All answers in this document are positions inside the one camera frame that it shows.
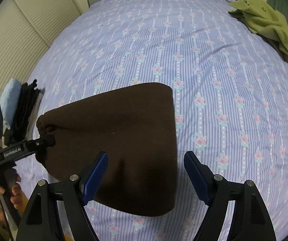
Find purple floral bed sheet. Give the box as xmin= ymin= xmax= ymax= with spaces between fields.
xmin=13 ymin=0 xmax=288 ymax=241

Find black folded garment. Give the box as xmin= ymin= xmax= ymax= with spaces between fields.
xmin=3 ymin=80 xmax=40 ymax=146

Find light blue folded garment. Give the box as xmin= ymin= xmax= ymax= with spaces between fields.
xmin=0 ymin=78 xmax=22 ymax=130

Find white louvered wardrobe door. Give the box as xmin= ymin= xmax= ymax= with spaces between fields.
xmin=0 ymin=0 xmax=80 ymax=96

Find person's left hand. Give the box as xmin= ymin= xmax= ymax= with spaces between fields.
xmin=0 ymin=174 xmax=24 ymax=223

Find olive green garment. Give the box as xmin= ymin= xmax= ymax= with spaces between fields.
xmin=229 ymin=0 xmax=288 ymax=63

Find brown corduroy pants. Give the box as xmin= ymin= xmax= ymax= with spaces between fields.
xmin=36 ymin=83 xmax=178 ymax=216

